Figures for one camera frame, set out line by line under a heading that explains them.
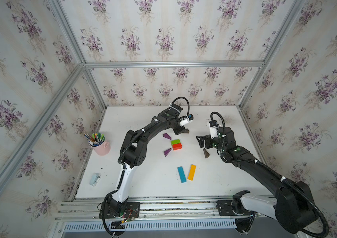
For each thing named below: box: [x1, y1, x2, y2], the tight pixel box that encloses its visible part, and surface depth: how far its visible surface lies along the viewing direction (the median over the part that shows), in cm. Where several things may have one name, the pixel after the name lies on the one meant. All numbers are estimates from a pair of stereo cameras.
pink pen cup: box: [88, 137, 111, 157], surface depth 88 cm
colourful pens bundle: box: [83, 132, 106, 147], surface depth 90 cm
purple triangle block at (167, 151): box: [163, 147, 172, 157], surface depth 95 cm
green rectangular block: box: [170, 138, 181, 147], surface depth 100 cm
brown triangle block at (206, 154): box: [203, 147, 211, 159], surface depth 94 cm
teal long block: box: [176, 166, 187, 183], surface depth 87 cm
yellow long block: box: [187, 164, 197, 181], surface depth 88 cm
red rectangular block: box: [170, 139, 181, 147], surface depth 100 cm
